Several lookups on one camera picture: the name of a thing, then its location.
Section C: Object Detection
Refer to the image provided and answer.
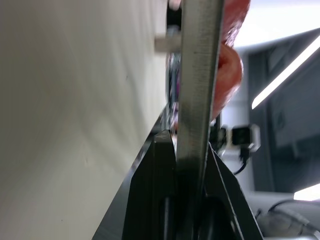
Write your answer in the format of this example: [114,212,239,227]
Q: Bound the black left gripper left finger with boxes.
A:
[121,129,179,240]

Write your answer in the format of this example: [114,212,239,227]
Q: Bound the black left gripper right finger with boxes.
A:
[199,144,265,240]

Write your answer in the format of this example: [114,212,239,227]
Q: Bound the silver metal baking tray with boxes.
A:
[174,0,225,191]

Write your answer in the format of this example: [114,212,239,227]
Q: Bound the white ceiling light strip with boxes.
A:
[293,184,320,201]
[251,36,320,110]

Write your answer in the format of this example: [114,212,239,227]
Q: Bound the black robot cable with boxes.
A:
[233,146,251,176]

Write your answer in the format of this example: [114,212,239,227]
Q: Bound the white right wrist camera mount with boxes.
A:
[223,123,262,152]

